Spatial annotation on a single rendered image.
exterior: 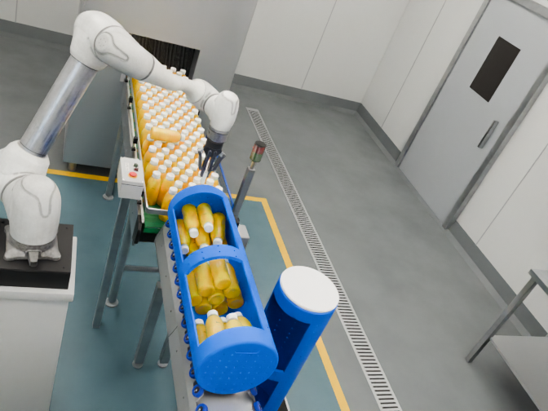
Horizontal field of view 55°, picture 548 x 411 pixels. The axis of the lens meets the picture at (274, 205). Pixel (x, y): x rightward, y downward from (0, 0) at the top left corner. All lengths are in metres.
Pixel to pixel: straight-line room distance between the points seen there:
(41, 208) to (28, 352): 0.65
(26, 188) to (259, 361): 0.96
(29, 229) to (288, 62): 5.41
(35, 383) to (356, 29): 5.79
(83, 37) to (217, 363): 1.16
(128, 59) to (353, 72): 5.74
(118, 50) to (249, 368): 1.12
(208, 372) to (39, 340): 0.74
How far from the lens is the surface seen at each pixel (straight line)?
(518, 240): 5.17
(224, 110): 2.18
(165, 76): 1.94
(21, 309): 2.13
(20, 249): 2.03
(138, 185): 2.50
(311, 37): 6.95
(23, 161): 2.05
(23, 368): 2.39
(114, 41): 1.80
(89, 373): 3.09
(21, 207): 1.93
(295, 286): 2.32
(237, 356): 1.78
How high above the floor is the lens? 2.48
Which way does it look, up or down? 32 degrees down
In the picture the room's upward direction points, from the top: 23 degrees clockwise
